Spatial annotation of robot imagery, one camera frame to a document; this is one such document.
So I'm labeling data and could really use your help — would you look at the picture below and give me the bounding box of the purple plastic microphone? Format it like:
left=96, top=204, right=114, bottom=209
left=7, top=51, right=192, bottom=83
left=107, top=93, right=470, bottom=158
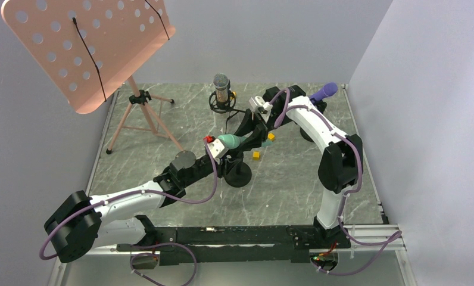
left=309, top=82, right=338, bottom=104

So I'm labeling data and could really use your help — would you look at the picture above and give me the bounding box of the glitter microphone with mesh head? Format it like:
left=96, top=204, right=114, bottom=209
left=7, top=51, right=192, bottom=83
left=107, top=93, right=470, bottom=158
left=213, top=73, right=230, bottom=112

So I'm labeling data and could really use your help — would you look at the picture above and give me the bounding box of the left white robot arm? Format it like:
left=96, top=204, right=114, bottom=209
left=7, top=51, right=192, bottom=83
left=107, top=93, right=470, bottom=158
left=39, top=150, right=237, bottom=263

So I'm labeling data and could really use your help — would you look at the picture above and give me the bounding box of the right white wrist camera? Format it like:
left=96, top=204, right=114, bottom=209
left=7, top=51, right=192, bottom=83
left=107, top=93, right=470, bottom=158
left=248, top=96, right=273, bottom=114

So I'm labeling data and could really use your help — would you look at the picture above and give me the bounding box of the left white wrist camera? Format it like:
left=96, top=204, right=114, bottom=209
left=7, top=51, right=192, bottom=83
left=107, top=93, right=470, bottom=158
left=204, top=135, right=230, bottom=159

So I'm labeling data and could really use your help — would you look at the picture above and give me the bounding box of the black round-base microphone stand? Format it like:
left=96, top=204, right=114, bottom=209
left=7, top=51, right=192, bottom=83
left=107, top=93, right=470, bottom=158
left=298, top=102, right=328, bottom=146

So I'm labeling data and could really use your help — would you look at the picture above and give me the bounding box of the teal plastic microphone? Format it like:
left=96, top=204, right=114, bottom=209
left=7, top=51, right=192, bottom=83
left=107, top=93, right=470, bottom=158
left=216, top=134, right=273, bottom=151

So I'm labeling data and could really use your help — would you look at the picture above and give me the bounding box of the black base frame bar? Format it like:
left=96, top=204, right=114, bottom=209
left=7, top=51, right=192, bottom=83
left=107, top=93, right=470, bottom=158
left=116, top=225, right=341, bottom=266

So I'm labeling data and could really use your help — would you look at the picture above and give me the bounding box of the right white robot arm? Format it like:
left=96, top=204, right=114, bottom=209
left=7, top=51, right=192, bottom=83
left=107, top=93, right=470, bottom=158
left=249, top=83, right=363, bottom=234

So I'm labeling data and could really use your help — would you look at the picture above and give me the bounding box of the black shock mount tripod stand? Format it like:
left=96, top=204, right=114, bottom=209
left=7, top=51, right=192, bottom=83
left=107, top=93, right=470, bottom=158
left=208, top=89, right=245, bottom=133

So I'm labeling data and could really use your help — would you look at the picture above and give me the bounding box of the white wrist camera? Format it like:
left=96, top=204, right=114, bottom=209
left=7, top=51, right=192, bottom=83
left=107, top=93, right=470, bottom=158
left=204, top=135, right=230, bottom=159
left=248, top=96, right=273, bottom=114

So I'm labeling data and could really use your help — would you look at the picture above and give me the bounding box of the pink perforated music stand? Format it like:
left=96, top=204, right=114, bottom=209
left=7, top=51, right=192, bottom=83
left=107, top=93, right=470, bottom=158
left=1, top=1, right=176, bottom=139

